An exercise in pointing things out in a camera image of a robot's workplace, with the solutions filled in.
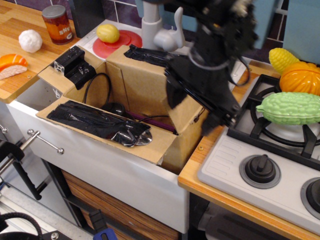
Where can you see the black left stove knob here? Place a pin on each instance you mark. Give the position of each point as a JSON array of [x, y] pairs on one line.
[[260, 171]]

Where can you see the green bitter gourd toy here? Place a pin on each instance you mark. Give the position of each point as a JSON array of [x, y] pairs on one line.
[[291, 108]]

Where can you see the grey toy faucet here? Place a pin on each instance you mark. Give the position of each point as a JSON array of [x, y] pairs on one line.
[[155, 36]]

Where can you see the black stove knob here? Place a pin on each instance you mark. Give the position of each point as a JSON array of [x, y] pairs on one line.
[[260, 171], [310, 196]]

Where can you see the yellow corn toy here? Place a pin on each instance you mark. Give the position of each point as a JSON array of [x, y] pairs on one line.
[[281, 58]]

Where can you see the yellow potato toy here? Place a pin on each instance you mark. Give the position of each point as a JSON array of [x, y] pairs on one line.
[[108, 33]]

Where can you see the red plastic plate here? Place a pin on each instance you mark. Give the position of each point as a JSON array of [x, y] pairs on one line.
[[126, 38]]

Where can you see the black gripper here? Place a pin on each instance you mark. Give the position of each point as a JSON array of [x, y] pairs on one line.
[[208, 85]]

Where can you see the metal drawer handle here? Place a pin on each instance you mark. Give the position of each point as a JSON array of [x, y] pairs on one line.
[[37, 135]]

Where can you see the salmon sushi toy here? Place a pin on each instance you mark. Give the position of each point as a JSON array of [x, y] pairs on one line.
[[12, 64]]

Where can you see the brown cardboard box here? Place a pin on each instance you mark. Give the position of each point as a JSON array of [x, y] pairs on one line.
[[141, 88]]

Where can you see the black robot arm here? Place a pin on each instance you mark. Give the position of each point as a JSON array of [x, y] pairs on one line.
[[225, 30]]

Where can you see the blue clamp handle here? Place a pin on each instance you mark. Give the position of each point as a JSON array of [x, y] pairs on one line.
[[106, 234]]

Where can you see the orange pumpkin toy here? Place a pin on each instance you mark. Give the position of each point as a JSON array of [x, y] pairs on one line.
[[301, 77]]

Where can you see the black right stove knob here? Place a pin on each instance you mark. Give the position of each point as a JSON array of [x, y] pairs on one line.
[[310, 196]]

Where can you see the black clamp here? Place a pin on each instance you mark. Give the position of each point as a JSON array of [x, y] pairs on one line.
[[13, 155]]

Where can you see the orange soup can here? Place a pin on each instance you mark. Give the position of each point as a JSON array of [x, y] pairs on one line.
[[57, 23]]

